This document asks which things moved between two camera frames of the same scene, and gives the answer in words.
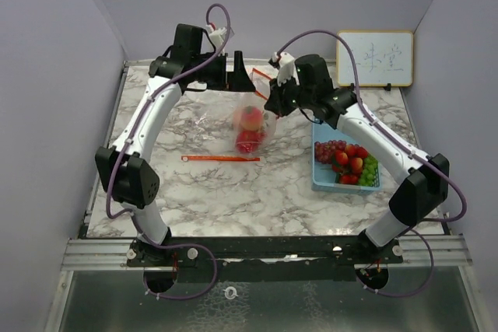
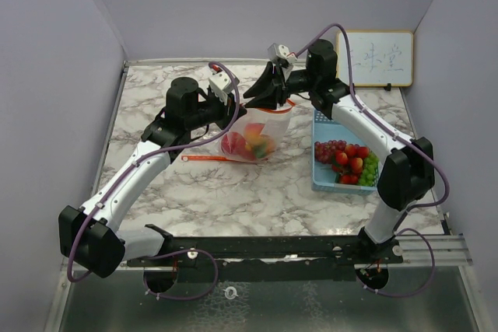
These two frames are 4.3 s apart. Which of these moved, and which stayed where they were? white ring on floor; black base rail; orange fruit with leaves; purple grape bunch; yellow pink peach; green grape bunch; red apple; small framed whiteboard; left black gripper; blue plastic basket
Moved: yellow pink peach; left black gripper; red apple; orange fruit with leaves
Stayed: purple grape bunch; blue plastic basket; small framed whiteboard; white ring on floor; green grape bunch; black base rail
